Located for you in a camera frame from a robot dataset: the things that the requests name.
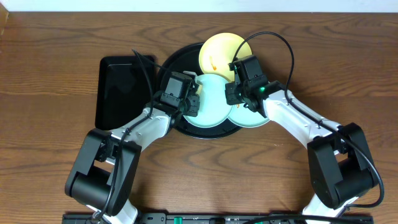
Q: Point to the round black tray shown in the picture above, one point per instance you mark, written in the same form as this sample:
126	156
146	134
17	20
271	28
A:
186	59

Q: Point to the yellow plate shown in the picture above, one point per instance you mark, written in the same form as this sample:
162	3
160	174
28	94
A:
217	52

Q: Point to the green yellow sponge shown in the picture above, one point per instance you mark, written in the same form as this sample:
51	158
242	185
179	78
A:
198	86

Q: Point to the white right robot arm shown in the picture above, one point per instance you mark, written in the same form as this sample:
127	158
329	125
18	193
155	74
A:
341	166

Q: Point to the mint green plate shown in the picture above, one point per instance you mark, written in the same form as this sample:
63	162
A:
245	118
213	108

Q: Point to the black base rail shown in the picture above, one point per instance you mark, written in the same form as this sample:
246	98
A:
162	218

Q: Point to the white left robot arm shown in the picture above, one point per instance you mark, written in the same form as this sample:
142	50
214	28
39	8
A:
104	170

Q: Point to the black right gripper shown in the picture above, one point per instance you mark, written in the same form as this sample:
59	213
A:
230	98

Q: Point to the black rectangular water tray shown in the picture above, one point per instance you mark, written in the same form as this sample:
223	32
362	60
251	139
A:
123	91

